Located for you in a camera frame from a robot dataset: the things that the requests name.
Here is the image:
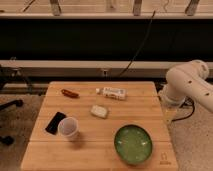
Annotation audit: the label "red brown sausage toy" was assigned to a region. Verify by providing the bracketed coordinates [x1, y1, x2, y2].
[61, 89, 79, 98]

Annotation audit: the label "black hanging cable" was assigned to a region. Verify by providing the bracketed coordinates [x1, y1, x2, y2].
[118, 9, 157, 78]

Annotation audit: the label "green ceramic bowl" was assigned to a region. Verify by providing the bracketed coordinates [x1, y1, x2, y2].
[114, 124, 153, 165]

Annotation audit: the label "black smartphone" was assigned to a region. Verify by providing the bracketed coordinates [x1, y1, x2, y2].
[45, 112, 66, 135]

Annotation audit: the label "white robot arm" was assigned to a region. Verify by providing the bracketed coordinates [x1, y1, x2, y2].
[160, 60, 213, 112]

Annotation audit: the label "black floor cable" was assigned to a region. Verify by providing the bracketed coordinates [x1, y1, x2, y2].
[171, 97, 196, 123]

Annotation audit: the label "white soap bar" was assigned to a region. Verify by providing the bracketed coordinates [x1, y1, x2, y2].
[90, 105, 108, 118]

